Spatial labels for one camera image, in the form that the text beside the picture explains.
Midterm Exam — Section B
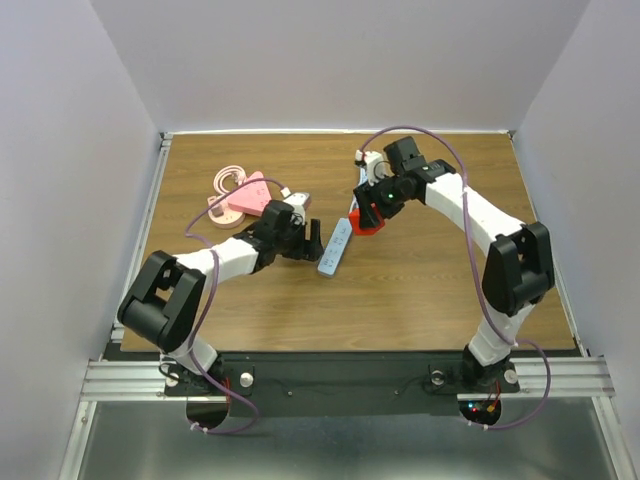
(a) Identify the blue power strip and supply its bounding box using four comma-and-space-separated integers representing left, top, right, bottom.
317, 218, 352, 278

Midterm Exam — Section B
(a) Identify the red cube socket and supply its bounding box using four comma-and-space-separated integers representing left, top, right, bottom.
348, 208, 385, 236

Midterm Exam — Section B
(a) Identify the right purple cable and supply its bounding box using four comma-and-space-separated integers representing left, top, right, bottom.
357, 124, 553, 431

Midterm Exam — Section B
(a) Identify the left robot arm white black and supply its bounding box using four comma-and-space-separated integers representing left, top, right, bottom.
117, 192, 324, 394

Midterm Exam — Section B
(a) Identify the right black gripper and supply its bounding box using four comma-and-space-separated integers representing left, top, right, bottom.
351, 170, 407, 229

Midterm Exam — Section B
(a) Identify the purple cable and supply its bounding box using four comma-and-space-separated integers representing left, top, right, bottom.
184, 178, 261, 436
357, 124, 553, 431

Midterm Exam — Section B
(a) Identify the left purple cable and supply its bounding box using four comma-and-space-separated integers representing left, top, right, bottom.
184, 178, 261, 436

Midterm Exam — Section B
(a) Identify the pink triangular power strip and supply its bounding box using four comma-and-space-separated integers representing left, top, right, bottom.
227, 171, 272, 217

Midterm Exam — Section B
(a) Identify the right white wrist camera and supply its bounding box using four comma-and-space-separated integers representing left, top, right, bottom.
354, 150, 388, 185

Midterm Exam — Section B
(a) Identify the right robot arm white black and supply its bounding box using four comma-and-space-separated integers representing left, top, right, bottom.
349, 136, 555, 390

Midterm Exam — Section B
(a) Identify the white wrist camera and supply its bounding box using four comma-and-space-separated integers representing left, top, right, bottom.
280, 187, 311, 219
354, 150, 388, 185

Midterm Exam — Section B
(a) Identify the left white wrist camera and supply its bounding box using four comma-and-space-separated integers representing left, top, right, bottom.
280, 187, 311, 219

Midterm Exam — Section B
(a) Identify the aluminium rail frame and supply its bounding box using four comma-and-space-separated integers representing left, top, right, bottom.
59, 130, 617, 480

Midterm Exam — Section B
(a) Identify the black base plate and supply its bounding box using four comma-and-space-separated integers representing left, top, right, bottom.
164, 349, 521, 419

